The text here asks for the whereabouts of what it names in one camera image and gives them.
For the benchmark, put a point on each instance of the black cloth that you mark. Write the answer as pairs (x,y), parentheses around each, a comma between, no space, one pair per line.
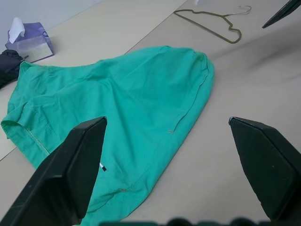
(9,66)

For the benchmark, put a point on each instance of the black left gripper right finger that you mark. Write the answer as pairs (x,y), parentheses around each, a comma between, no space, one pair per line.
(270,169)

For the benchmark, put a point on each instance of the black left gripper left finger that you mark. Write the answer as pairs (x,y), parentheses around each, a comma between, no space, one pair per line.
(58,179)

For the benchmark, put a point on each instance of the white tissue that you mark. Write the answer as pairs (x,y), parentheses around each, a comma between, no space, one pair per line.
(17,29)

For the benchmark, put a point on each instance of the green shorts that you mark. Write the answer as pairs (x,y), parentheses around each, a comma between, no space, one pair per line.
(141,106)

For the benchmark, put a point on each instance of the purple tissue box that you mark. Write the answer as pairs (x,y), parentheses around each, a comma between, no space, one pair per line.
(35,44)

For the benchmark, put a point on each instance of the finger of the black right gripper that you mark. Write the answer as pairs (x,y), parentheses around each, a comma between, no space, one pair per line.
(285,14)

